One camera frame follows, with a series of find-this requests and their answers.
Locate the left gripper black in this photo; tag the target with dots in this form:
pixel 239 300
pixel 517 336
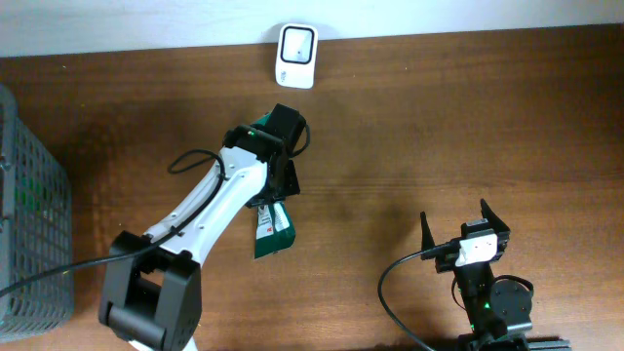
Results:
pixel 281 190

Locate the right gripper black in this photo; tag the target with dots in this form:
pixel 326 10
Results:
pixel 504 237

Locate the green 3M wipes packet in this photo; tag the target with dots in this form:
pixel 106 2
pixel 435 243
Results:
pixel 275 231

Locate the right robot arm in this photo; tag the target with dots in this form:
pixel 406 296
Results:
pixel 498 307

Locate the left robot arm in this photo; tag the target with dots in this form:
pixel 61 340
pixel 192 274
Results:
pixel 152 294

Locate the white barcode scanner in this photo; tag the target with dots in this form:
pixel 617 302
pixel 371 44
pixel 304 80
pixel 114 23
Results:
pixel 296 56

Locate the grey plastic mesh basket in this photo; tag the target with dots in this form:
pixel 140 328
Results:
pixel 35 230

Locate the black right arm base rail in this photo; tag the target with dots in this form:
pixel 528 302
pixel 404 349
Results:
pixel 536 345

